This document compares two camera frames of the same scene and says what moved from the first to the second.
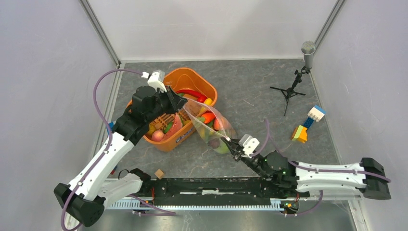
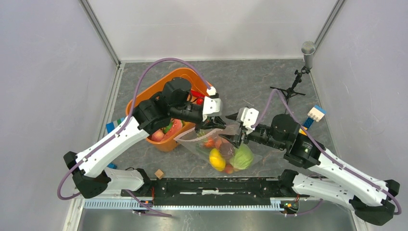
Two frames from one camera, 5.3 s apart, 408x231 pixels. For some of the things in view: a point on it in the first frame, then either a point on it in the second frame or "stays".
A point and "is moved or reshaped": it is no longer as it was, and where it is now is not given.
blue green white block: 110,125 stays
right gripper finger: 233,145 to 233,116
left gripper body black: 163,103 to 202,125
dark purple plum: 214,143 to 227,150
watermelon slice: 177,124 stays
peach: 157,135 stays
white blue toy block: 317,113 stays
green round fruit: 223,149 is moved or reshaped
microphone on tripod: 308,48 stays
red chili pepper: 198,97 stays
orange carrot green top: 208,118 is moved or reshaped
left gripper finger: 178,102 to 211,125
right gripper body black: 253,163 to 252,136
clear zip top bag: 210,124 is moved or reshaped
